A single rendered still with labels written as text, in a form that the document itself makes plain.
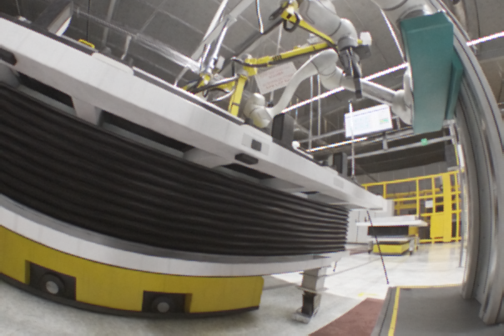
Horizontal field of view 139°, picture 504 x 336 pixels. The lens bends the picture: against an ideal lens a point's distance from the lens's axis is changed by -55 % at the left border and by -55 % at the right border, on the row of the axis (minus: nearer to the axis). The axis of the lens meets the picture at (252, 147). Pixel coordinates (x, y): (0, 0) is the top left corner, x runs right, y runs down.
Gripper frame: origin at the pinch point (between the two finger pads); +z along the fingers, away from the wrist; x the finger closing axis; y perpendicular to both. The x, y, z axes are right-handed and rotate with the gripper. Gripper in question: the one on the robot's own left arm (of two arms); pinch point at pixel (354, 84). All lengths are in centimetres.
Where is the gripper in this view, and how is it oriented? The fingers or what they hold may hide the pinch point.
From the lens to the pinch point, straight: 78.7
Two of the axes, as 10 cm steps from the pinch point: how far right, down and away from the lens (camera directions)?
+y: -7.6, 1.2, 6.5
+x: -6.4, -3.6, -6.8
